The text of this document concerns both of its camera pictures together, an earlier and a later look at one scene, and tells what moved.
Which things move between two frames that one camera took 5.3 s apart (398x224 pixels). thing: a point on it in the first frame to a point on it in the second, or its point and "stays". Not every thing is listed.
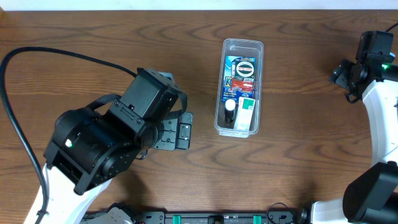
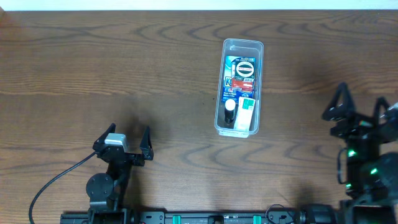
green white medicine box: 245,109 stays
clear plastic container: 240,47 stays
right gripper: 343,74 to 361,126
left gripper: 164,142 to 139,158
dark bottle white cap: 229,112 stays
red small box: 242,84 stays
